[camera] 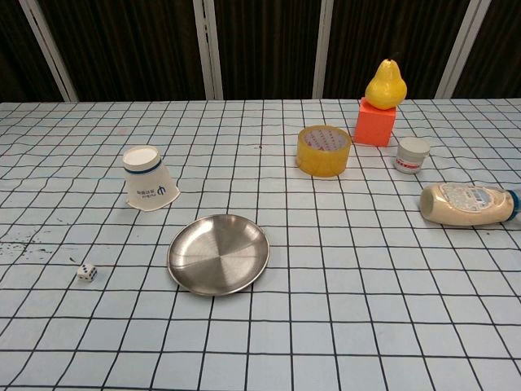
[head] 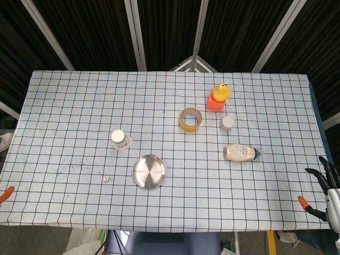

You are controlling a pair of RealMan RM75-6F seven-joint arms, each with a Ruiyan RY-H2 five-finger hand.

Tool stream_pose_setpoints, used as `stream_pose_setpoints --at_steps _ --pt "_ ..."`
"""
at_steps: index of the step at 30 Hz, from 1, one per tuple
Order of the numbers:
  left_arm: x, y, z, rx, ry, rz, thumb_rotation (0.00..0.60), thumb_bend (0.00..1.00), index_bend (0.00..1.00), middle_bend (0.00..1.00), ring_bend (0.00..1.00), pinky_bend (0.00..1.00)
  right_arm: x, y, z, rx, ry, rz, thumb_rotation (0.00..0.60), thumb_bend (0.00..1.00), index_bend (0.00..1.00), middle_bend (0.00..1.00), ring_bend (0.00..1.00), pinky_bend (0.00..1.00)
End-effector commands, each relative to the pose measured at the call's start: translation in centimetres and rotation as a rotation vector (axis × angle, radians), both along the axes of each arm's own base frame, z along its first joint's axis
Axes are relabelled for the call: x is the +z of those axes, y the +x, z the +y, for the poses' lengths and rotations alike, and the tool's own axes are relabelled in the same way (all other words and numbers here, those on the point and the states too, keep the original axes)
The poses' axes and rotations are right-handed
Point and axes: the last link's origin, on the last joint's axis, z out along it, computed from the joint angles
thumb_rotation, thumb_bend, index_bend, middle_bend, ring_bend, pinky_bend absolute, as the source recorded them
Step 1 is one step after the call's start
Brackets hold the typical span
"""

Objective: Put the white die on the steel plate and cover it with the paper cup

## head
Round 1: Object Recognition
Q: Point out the white aluminium frame post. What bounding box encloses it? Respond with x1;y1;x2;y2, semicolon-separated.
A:
251;0;302;73
20;0;75;71
191;0;210;58
124;0;147;71

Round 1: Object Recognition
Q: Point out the white shoe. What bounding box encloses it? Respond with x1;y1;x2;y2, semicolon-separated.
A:
0;132;14;152

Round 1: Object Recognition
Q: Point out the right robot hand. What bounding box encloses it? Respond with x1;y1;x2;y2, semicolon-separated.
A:
297;156;340;234

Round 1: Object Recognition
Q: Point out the orange cube block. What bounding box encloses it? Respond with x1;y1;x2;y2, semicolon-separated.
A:
206;90;226;113

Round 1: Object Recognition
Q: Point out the blue-grey robot torso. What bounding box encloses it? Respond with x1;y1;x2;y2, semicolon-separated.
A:
106;230;222;255

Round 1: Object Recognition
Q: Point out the white triangular frame brace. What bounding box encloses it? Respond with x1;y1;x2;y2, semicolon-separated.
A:
169;55;218;72

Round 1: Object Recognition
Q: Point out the clear plastic bag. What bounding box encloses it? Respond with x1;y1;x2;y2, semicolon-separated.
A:
66;228;107;253

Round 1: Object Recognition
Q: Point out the checkered tablecloth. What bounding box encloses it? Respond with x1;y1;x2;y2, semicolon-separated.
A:
0;70;333;231

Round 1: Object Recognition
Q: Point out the small white jar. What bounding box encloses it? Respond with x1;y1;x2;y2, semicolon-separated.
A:
220;115;236;132

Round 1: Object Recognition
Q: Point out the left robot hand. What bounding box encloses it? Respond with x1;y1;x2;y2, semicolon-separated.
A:
0;186;15;204

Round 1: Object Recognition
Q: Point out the round steel plate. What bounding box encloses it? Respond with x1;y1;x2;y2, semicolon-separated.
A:
132;154;167;189

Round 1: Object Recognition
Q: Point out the yellow toy pear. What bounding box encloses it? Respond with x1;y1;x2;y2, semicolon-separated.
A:
212;83;232;102

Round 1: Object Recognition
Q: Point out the yellow tape roll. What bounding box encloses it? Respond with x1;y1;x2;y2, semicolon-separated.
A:
179;107;203;133

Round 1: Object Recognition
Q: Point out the beige sauce squeeze bottle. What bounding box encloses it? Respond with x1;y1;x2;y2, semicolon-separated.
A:
223;143;264;163

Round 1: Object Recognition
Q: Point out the white paper cup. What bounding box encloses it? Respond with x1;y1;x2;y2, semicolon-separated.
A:
110;129;133;151

